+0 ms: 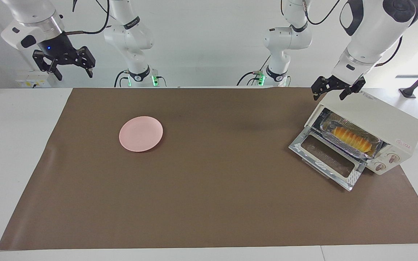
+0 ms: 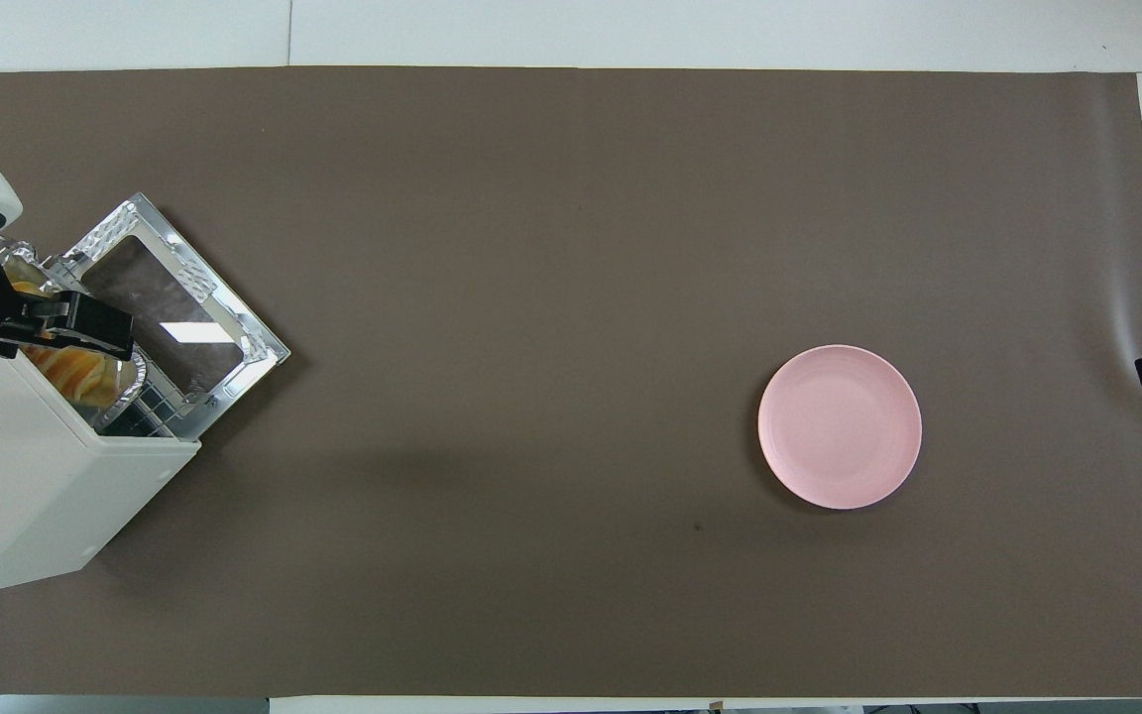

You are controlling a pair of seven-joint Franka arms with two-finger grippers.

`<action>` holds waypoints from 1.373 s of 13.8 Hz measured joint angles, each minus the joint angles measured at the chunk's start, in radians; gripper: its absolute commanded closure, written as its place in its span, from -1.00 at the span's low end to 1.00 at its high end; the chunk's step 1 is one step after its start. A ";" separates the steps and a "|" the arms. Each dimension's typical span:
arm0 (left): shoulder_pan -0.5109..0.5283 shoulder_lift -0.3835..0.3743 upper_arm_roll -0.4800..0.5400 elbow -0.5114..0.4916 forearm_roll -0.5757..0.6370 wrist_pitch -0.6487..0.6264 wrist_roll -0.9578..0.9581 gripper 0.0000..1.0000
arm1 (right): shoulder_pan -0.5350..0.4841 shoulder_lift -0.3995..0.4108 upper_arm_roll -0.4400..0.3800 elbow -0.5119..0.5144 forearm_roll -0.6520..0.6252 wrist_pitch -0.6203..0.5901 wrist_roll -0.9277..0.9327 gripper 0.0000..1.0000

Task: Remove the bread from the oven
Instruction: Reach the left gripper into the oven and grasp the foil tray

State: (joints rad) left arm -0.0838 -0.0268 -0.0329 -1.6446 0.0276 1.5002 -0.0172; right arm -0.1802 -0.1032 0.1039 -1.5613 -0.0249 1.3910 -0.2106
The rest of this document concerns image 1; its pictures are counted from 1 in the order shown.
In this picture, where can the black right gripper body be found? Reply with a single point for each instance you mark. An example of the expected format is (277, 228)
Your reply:
(58, 50)

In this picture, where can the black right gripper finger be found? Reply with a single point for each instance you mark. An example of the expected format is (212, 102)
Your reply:
(89, 70)
(56, 71)

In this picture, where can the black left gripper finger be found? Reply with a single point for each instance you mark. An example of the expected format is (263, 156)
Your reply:
(344, 94)
(316, 94)

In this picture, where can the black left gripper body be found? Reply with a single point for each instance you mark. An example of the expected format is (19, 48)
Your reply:
(334, 82)

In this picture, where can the aluminium foil tray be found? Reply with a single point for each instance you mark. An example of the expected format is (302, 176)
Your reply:
(327, 125)

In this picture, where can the golden ridged bread loaf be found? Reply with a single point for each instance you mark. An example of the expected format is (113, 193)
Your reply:
(352, 139)

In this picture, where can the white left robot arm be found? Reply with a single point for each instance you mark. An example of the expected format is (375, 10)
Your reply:
(370, 36)

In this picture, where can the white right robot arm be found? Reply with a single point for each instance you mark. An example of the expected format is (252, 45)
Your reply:
(132, 36)

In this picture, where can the cream toaster oven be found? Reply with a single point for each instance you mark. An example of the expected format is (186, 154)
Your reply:
(376, 116)

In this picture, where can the glass oven door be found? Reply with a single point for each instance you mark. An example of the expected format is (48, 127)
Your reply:
(325, 156)

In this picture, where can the cream oven knob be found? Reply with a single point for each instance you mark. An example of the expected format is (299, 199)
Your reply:
(379, 167)
(394, 158)

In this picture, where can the pink round plate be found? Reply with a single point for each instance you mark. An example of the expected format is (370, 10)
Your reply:
(140, 134)

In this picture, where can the brown table mat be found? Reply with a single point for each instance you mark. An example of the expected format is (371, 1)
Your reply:
(212, 199)

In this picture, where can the white wall socket box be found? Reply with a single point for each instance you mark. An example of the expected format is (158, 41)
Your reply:
(27, 82)

